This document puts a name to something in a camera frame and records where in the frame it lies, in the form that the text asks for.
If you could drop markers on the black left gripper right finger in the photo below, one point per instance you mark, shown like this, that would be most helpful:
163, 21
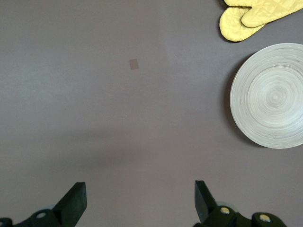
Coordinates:
204, 208

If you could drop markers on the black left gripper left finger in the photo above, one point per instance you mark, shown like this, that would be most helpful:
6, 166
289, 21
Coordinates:
71, 205

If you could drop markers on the round wooden plate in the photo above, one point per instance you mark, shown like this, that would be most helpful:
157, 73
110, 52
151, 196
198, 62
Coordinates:
272, 97

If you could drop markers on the yellow quilted oven mitt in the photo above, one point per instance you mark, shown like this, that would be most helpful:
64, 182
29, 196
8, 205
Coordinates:
260, 11

